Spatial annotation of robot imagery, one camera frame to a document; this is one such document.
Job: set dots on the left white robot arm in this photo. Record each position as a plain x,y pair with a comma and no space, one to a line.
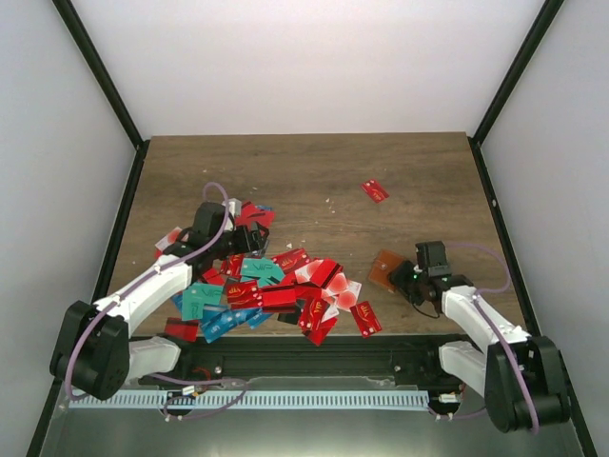
94,351

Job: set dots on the red gold VIP card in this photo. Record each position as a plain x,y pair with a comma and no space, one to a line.
244,295

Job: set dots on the white red circle card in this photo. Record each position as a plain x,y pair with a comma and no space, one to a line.
342,292

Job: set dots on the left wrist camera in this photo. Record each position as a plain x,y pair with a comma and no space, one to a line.
234,207

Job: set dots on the red gold card upper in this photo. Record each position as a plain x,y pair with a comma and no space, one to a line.
291,260

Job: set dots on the teal card left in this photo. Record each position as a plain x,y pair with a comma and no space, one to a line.
199,298

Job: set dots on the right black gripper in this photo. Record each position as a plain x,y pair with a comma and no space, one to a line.
397,277

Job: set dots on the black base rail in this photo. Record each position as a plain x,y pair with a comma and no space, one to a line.
248,357

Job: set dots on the white red card left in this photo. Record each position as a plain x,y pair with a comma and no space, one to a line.
167,240

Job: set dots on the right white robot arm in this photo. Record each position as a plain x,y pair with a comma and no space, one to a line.
518,375

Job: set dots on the light blue slotted strip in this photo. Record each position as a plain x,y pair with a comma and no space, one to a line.
260,399

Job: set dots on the lone red card far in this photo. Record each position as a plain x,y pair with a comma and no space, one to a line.
374,190

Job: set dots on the red VIP card right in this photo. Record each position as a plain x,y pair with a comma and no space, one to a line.
366,319

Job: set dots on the blue card front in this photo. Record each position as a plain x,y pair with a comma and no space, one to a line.
215,327

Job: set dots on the teal VIP card centre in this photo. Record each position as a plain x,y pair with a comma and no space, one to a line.
262,270

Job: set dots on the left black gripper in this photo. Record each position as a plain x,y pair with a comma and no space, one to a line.
246,248

